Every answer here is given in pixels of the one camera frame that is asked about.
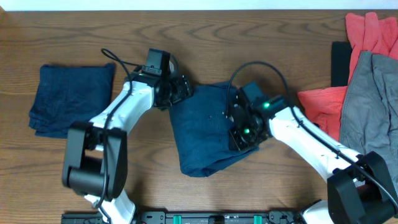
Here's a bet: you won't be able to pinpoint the navy blue denim shorts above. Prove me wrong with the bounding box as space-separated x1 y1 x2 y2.
169 82 259 177

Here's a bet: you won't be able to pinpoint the red garment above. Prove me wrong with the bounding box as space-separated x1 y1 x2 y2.
297 12 397 141

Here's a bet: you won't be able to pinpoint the black cloth strip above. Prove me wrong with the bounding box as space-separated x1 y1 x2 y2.
331 42 353 87

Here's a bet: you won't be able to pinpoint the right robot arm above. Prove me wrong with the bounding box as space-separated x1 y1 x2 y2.
226 82 397 223

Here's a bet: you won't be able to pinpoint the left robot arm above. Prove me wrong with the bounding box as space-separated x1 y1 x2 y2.
62 49 193 223

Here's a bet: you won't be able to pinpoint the grey garment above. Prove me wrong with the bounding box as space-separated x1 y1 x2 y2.
340 51 397 187

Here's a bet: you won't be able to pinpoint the folded navy blue garment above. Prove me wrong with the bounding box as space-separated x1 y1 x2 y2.
29 63 116 139

